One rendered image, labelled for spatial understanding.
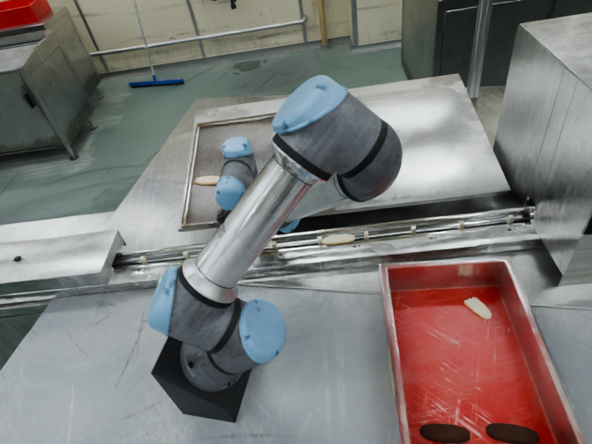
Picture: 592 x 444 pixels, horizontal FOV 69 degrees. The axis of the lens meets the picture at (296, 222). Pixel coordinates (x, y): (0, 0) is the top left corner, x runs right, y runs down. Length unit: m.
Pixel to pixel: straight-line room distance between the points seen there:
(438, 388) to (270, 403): 0.39
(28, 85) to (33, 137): 0.47
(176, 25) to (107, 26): 0.71
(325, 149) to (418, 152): 0.88
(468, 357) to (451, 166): 0.64
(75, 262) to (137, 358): 0.38
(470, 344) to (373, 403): 0.28
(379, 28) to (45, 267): 3.84
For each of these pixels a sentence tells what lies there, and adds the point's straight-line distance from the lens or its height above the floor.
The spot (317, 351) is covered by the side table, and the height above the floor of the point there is 0.82.
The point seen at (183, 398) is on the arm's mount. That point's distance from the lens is 1.04.
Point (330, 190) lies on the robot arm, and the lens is 0.83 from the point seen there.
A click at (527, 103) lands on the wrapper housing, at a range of 1.36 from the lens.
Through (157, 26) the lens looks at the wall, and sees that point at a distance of 5.05.
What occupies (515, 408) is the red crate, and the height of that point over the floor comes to 0.82.
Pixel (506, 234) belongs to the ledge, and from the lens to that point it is 1.34.
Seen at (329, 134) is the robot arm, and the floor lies 1.44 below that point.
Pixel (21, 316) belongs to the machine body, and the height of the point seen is 0.75.
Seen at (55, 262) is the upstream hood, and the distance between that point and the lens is 1.51.
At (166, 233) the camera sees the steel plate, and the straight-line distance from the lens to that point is 1.55.
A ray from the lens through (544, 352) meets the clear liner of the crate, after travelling 1.06.
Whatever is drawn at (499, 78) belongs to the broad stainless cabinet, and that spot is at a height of 0.42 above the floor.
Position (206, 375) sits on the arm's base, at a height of 0.99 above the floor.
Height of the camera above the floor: 1.79
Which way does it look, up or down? 43 degrees down
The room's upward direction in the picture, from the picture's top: 11 degrees counter-clockwise
